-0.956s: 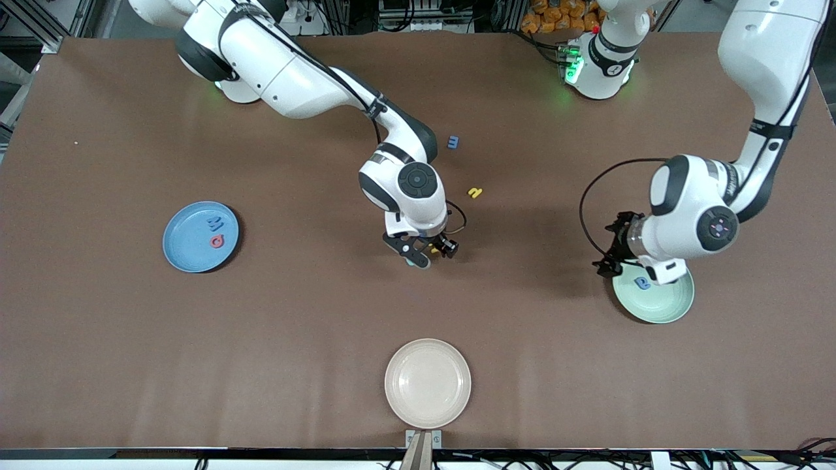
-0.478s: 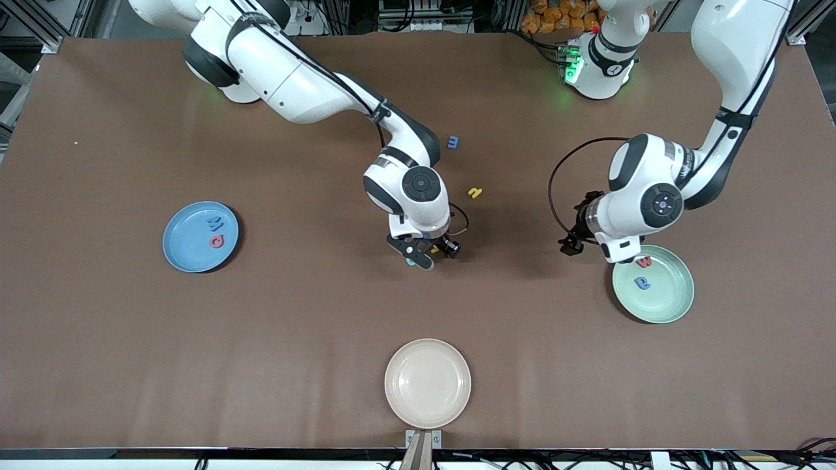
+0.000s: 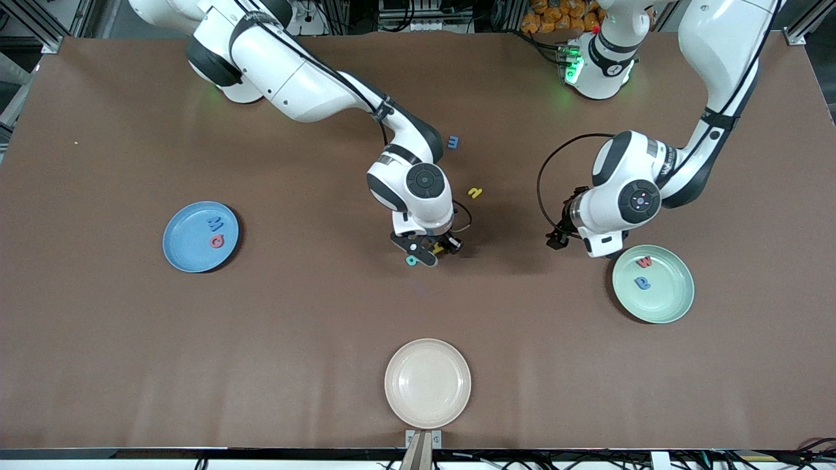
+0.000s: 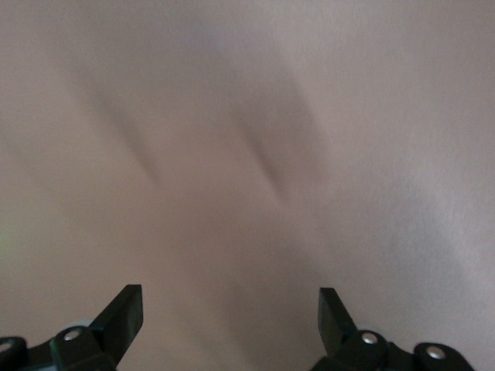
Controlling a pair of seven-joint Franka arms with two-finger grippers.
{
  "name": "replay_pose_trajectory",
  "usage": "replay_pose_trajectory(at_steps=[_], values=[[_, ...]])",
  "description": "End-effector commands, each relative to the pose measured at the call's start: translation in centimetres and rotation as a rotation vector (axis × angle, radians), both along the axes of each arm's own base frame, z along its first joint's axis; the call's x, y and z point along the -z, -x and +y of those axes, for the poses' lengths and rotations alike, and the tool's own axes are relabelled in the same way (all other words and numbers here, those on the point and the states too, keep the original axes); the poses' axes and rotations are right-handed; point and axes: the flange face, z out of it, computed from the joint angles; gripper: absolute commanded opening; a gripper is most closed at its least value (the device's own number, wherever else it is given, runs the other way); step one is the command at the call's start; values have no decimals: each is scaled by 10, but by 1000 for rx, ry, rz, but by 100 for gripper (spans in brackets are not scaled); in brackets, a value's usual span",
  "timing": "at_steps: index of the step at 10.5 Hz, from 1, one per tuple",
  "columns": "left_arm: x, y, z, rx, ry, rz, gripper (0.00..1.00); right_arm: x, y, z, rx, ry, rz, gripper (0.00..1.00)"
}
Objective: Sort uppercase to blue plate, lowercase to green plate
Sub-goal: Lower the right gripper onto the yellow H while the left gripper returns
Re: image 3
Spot green plate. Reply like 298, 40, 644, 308
612, 244, 695, 324

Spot white multi-socket strip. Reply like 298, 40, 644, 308
379, 16, 475, 33

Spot beige plate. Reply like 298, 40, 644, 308
384, 338, 472, 430

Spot brown table cover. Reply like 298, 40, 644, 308
0, 31, 836, 451

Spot blue plate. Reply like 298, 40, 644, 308
162, 200, 240, 274

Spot white power strip with plugs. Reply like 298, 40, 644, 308
287, 0, 325, 37

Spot aluminium frame profile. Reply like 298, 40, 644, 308
784, 0, 836, 46
33, 0, 97, 54

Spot orange snack bags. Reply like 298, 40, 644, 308
521, 0, 603, 35

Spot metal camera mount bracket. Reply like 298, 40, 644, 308
400, 430, 443, 470

